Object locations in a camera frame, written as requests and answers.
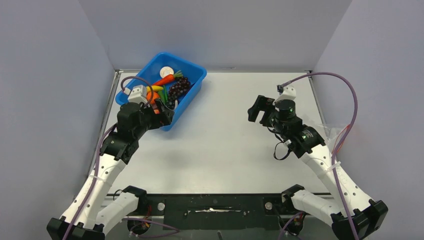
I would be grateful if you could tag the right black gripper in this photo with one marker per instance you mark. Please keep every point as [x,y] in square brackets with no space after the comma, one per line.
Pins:
[263,103]

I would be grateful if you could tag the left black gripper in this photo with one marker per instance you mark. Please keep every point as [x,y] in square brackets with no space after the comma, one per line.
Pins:
[164,117]

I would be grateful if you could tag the orange toy tangerine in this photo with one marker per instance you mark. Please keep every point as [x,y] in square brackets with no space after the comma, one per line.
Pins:
[151,96]

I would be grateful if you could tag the yellow toy banana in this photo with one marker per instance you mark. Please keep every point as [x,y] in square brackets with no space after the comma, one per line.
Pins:
[157,88]

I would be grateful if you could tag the clear zip top bag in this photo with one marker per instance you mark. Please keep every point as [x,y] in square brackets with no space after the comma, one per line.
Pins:
[331,133]

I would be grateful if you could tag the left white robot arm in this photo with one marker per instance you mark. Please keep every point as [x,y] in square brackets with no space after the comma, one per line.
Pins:
[85,219]

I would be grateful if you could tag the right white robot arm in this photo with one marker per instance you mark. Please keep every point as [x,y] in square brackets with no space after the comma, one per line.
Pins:
[353,215]

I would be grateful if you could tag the green toy chili pepper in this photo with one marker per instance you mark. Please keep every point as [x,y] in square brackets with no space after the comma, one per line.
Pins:
[163,94]

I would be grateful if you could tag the dark toy grape bunch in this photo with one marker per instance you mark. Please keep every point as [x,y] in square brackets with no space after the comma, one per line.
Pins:
[177,90]

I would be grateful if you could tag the orange toy carrot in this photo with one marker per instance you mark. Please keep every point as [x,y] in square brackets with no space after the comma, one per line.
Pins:
[168,79]

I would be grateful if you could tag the white round toy slice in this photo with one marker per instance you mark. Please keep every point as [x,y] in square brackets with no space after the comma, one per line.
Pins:
[165,71]

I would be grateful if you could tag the blue plastic bin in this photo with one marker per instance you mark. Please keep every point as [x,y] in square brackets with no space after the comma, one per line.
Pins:
[152,73]

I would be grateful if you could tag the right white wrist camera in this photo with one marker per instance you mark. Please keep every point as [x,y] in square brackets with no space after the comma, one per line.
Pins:
[286,92]

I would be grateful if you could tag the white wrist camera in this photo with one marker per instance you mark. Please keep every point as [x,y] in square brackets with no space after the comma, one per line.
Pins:
[286,92]
[138,95]

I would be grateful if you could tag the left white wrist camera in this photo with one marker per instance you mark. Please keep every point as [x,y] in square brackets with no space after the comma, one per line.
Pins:
[138,95]

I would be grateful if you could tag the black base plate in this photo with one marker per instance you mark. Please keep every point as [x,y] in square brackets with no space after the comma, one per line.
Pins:
[220,211]

